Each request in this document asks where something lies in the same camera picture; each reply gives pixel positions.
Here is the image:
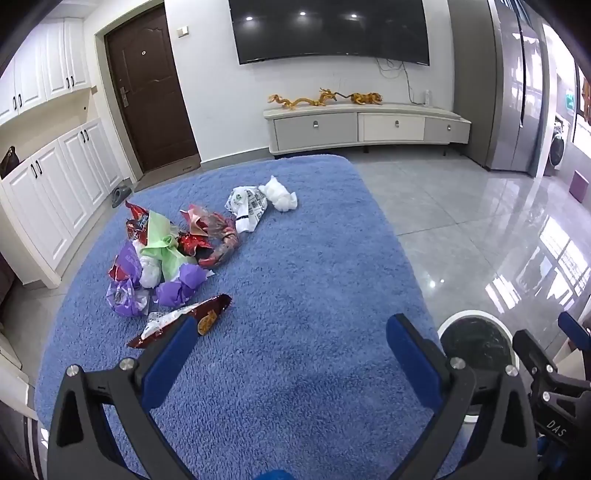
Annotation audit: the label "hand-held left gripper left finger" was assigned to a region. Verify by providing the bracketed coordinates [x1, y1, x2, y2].
[46, 316, 204, 480]

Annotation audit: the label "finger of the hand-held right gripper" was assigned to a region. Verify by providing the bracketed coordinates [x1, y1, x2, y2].
[557, 311, 591, 354]
[512, 329, 591, 407]

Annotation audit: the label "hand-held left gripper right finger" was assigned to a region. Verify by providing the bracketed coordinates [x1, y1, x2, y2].
[385, 313, 539, 480]

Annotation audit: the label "long red snack wrapper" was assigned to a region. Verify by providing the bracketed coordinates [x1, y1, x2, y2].
[128, 294, 232, 349]

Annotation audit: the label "white round trash bin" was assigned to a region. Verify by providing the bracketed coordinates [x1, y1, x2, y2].
[436, 310, 522, 423]

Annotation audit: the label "plain purple wrapper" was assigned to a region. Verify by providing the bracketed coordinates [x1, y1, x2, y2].
[156, 264, 208, 308]

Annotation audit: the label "white printed plastic bag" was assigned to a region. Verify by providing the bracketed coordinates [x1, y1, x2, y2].
[225, 186, 269, 234]

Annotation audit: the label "purple printed foil bag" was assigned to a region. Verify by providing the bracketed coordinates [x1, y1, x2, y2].
[106, 279, 151, 318]

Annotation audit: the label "small white crumpled tissue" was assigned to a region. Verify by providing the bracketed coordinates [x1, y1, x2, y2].
[140, 258, 162, 288]

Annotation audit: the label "purple snack packet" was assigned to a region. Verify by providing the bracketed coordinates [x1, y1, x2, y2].
[108, 242, 142, 282]

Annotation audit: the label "light green wrapper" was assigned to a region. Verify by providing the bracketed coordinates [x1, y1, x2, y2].
[139, 211, 195, 282]

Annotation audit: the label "red black snack wrapper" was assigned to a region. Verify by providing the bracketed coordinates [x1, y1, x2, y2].
[178, 212, 241, 269]

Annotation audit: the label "dark red snack packet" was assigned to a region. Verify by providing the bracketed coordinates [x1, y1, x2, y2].
[126, 200, 154, 248]

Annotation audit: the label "pink red foil wrapper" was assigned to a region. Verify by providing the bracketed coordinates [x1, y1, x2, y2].
[180, 204, 219, 237]

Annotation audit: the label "purple stool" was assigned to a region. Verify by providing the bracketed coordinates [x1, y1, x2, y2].
[570, 170, 591, 202]

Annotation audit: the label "grey slippers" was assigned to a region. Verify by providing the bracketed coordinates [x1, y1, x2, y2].
[110, 181, 135, 209]

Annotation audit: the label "washing machine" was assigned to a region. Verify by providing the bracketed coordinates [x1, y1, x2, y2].
[545, 115, 571, 176]

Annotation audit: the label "white base cabinets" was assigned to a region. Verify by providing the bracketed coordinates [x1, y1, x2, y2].
[0, 117, 123, 289]

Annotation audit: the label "grey refrigerator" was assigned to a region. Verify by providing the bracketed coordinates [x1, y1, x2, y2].
[487, 0, 555, 179]

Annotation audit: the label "white television console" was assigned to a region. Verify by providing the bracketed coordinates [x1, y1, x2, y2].
[263, 102, 472, 159]

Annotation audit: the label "dark bag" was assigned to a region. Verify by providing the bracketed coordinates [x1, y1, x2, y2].
[0, 147, 20, 179]

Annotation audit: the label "brown entrance door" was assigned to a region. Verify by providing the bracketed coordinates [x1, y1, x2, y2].
[105, 4, 201, 174]

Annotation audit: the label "long golden dragon figurine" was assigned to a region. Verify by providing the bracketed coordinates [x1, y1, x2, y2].
[269, 88, 345, 112]

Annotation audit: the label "television cables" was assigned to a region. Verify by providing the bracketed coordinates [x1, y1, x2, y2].
[376, 59, 416, 105]

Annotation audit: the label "white wall cabinets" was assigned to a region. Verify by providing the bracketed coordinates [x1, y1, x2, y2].
[0, 17, 91, 126]

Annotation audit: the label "black wall television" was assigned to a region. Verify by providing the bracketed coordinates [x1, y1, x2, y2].
[228, 0, 431, 66]

